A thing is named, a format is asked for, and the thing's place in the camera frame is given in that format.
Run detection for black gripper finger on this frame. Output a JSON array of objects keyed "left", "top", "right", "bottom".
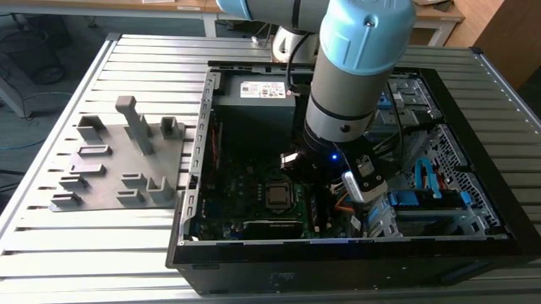
[{"left": 279, "top": 151, "right": 316, "bottom": 178}]

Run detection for silver CPU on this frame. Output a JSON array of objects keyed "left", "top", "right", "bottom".
[{"left": 264, "top": 182, "right": 293, "bottom": 212}]

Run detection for grey power supply unit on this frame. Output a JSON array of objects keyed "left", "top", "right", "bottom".
[{"left": 215, "top": 75, "right": 312, "bottom": 149}]

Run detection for green motherboard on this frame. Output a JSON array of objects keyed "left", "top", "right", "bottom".
[{"left": 197, "top": 155, "right": 364, "bottom": 240}]

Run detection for black graphics card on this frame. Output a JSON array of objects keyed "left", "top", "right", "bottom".
[{"left": 243, "top": 220, "right": 304, "bottom": 240}]

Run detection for grey metal drive cage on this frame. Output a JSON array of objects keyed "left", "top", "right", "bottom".
[{"left": 362, "top": 75, "right": 444, "bottom": 146}]

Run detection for grey metal disk bay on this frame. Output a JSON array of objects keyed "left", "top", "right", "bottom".
[{"left": 364, "top": 189, "right": 503, "bottom": 238}]

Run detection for black PC case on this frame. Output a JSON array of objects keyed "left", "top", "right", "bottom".
[{"left": 164, "top": 60, "right": 531, "bottom": 297}]

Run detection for grey parts rack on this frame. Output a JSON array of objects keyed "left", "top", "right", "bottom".
[{"left": 48, "top": 94, "right": 199, "bottom": 212}]

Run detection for brown wooden cabinet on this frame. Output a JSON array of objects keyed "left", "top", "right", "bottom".
[{"left": 470, "top": 0, "right": 541, "bottom": 92}]

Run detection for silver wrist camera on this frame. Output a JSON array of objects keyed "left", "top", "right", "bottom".
[{"left": 340, "top": 170, "right": 388, "bottom": 203}]

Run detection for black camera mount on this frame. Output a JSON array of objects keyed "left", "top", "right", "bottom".
[{"left": 332, "top": 142, "right": 402, "bottom": 193}]

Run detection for orange wires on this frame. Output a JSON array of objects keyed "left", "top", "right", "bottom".
[{"left": 335, "top": 196, "right": 360, "bottom": 212}]

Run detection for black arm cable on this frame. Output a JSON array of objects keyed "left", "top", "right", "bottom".
[{"left": 284, "top": 31, "right": 316, "bottom": 98}]

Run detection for blue data wire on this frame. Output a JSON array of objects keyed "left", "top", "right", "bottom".
[{"left": 414, "top": 158, "right": 443, "bottom": 199}]

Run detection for hanging cable silver plug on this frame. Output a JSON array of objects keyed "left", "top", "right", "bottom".
[{"left": 251, "top": 22, "right": 273, "bottom": 48}]

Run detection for wooden desk white frame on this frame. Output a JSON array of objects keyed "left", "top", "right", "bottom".
[
  {"left": 407, "top": 0, "right": 466, "bottom": 47},
  {"left": 0, "top": 0, "right": 237, "bottom": 37}
]

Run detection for blue floor cable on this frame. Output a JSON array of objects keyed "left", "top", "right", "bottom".
[{"left": 0, "top": 91, "right": 72, "bottom": 150}]

